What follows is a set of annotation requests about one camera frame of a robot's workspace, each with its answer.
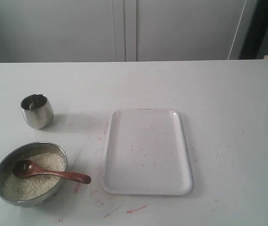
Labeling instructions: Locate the brown wooden spoon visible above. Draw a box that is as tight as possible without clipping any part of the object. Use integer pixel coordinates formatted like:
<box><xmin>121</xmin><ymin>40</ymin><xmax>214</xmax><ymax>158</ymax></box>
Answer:
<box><xmin>12</xmin><ymin>160</ymin><xmax>91</xmax><ymax>185</ymax></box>

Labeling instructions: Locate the small steel cup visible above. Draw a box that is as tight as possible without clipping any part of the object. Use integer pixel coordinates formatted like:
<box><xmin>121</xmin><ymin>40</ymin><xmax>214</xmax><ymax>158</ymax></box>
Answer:
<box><xmin>20</xmin><ymin>94</ymin><xmax>54</xmax><ymax>129</ymax></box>

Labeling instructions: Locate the white rectangular tray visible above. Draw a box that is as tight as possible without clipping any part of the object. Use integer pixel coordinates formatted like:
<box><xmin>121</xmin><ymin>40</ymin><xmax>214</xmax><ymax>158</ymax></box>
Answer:
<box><xmin>102</xmin><ymin>109</ymin><xmax>193</xmax><ymax>195</ymax></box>

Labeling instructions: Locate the white cabinet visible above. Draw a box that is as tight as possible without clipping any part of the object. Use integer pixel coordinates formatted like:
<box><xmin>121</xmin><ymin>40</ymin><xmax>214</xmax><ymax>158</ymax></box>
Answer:
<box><xmin>0</xmin><ymin>0</ymin><xmax>257</xmax><ymax>63</ymax></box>

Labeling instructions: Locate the steel bowl of rice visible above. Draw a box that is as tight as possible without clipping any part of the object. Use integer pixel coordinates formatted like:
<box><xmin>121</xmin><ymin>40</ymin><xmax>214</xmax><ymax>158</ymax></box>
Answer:
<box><xmin>0</xmin><ymin>142</ymin><xmax>68</xmax><ymax>207</ymax></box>

